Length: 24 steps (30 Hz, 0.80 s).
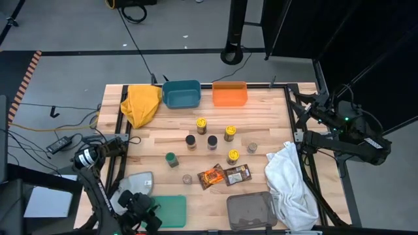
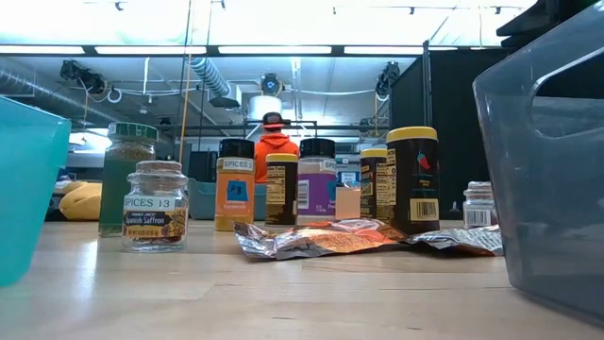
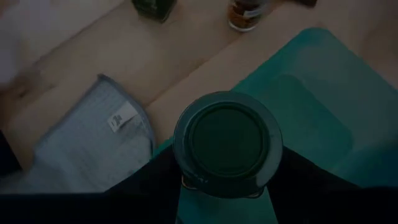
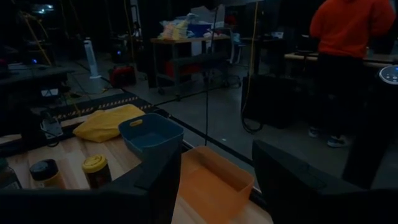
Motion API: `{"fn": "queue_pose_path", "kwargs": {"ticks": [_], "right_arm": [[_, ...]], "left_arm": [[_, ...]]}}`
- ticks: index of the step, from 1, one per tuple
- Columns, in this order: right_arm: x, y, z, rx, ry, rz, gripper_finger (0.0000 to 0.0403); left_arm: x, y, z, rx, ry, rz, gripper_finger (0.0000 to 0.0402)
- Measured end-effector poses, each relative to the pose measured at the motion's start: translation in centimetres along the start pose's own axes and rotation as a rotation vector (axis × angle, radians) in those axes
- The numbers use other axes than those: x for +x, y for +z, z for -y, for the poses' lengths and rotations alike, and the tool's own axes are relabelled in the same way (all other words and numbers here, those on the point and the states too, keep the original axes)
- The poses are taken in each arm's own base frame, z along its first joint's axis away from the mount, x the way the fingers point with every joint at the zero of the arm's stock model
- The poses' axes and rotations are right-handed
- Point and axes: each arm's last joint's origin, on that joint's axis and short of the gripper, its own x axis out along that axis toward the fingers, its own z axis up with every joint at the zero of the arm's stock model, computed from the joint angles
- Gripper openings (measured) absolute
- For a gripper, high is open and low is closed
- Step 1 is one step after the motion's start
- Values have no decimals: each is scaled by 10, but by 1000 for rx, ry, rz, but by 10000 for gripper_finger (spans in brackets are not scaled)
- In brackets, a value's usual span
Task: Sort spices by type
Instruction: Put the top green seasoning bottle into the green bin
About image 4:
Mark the black equipment box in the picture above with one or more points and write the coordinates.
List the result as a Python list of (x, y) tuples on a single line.
[(267, 99)]

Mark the blue storage box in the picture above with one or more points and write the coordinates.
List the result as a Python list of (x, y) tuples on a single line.
[(199, 29)]

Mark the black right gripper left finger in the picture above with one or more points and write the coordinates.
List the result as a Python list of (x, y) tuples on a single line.
[(124, 205)]

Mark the black-lid orange spice jar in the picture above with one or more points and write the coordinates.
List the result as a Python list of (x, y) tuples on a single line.
[(46, 174)]

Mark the red floor device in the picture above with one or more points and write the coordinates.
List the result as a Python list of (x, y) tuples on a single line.
[(122, 76)]

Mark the white tower fan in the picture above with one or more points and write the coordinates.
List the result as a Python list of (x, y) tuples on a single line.
[(91, 59)]

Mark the black tower appliance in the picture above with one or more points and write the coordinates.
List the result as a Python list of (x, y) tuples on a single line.
[(373, 124)]

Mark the person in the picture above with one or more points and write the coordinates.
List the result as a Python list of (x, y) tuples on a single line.
[(345, 28)]

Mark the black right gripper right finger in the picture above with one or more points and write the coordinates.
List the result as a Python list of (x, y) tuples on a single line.
[(311, 199)]

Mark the orange plastic bin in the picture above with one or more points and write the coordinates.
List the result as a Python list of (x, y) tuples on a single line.
[(211, 186)]

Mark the wooden cart table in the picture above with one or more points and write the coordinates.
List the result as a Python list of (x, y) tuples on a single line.
[(174, 40)]

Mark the yellow cloth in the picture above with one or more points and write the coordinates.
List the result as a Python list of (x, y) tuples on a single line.
[(105, 124)]

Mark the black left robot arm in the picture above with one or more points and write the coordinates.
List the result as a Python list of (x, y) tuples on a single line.
[(29, 121)]

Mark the blue plastic bin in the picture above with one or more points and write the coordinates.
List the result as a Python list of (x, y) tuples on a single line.
[(152, 127)]

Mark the black hazard-striped floor ramp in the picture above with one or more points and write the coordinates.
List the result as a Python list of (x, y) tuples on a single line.
[(90, 105)]

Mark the pile of plastic bags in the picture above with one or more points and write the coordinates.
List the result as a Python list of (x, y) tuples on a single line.
[(174, 29)]

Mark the office chair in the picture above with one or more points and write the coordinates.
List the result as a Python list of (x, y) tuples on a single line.
[(231, 53)]

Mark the yellow-lid dark spice jar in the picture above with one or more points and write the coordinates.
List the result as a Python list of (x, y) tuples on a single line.
[(97, 174)]

